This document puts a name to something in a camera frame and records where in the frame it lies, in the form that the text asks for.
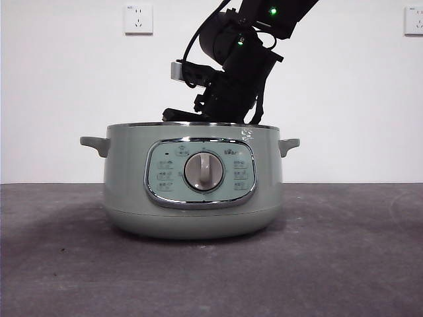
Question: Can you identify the sage green electric cooking pot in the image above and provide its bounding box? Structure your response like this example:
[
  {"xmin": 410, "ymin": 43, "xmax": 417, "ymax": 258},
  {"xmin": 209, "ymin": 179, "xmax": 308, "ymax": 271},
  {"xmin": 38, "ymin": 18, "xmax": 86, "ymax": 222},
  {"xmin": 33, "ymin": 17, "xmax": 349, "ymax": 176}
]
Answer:
[{"xmin": 79, "ymin": 122, "xmax": 301, "ymax": 240}]

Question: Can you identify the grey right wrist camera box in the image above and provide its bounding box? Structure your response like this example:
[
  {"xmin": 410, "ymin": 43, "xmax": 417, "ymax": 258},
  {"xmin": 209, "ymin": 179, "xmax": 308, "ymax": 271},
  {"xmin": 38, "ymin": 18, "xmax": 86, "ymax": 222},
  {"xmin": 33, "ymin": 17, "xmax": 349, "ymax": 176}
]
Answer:
[{"xmin": 171, "ymin": 60, "xmax": 186, "ymax": 82}]

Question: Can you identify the black camera cable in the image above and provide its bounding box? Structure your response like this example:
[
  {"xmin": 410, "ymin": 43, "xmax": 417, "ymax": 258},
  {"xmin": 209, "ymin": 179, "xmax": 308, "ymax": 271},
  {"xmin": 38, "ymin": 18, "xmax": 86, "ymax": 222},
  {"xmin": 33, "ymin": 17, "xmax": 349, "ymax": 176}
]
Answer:
[{"xmin": 180, "ymin": 0, "xmax": 232, "ymax": 89}]

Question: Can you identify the white wall socket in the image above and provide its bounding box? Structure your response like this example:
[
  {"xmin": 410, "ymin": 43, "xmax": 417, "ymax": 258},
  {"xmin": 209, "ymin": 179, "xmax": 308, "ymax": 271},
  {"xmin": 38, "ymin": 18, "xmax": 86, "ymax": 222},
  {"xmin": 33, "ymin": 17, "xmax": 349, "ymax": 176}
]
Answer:
[
  {"xmin": 404, "ymin": 6, "xmax": 423, "ymax": 36},
  {"xmin": 124, "ymin": 4, "xmax": 154, "ymax": 36}
]

